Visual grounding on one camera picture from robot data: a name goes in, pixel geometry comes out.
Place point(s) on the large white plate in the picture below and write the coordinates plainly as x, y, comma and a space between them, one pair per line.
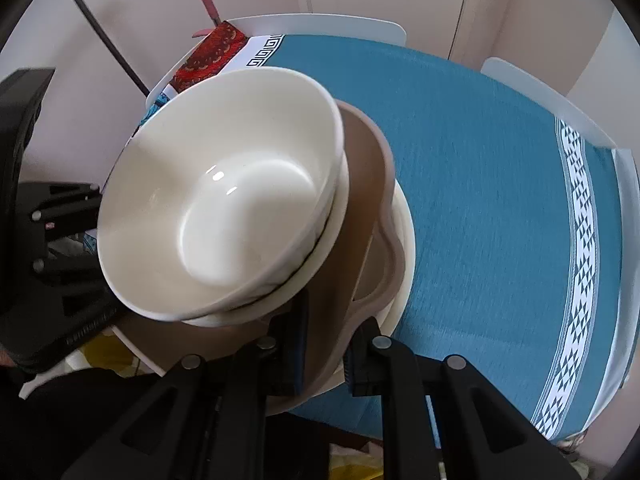
409, 250

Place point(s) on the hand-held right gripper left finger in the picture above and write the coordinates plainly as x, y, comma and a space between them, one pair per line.
301, 340

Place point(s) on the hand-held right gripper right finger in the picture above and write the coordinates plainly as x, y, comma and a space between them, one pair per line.
354, 365

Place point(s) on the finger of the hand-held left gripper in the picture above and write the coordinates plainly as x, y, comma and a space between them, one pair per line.
70, 280
60, 210

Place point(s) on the white ceramic bowl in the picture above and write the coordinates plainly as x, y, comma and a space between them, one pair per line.
225, 185

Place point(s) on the blue patterned tablecloth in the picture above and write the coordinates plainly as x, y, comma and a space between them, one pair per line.
475, 185

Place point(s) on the beige plastic basin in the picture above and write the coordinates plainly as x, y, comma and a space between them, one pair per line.
360, 185

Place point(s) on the yellow patterned blanket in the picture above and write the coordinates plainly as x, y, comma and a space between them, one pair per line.
107, 350

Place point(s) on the large cream plate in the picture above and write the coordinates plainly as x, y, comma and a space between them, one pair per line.
391, 321

